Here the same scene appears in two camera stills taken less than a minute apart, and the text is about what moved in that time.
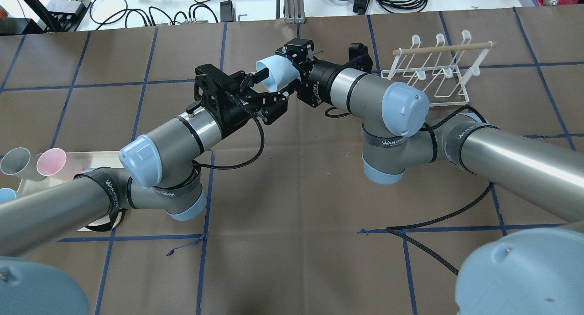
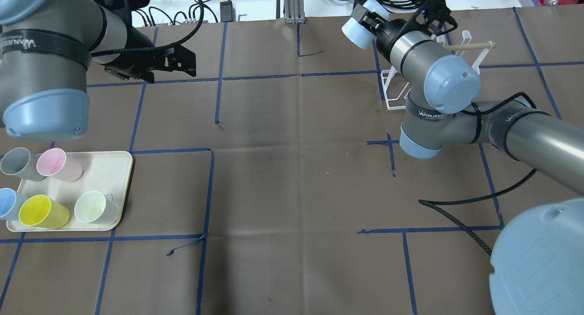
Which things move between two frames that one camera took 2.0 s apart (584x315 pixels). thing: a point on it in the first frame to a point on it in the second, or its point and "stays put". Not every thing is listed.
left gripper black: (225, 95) to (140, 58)
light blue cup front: (282, 73) to (358, 33)
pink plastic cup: (53, 162) stays put
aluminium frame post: (293, 5) stays put
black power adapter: (227, 12) stays put
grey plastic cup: (18, 162) stays put
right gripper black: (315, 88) to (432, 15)
